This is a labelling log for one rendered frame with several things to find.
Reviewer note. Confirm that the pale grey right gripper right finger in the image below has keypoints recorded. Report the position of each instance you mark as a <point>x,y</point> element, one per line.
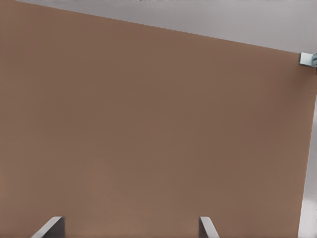
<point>207,229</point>

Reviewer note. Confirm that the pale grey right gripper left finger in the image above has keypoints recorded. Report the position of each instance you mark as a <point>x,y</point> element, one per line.
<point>53,228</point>

